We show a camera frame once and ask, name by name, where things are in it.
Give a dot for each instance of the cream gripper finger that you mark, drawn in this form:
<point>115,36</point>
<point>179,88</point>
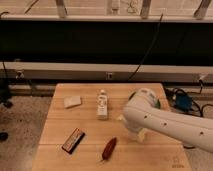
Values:
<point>142,135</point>

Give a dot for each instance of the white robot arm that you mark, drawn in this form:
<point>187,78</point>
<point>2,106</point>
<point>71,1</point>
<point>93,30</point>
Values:
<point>142,111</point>

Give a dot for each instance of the green bowl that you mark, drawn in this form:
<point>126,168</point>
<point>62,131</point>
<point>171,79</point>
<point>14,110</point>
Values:
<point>157,105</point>

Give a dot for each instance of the white plastic bottle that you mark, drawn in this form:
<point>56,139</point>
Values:
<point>102,108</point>

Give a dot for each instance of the blue power box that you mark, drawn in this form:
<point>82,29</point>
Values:
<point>183,102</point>

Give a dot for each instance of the dark chocolate bar box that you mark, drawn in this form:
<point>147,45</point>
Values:
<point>73,140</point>

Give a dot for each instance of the white sponge block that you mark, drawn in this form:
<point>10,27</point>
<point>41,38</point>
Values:
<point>72,101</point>

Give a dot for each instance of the black chair base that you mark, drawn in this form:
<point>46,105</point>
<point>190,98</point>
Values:
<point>5,96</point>

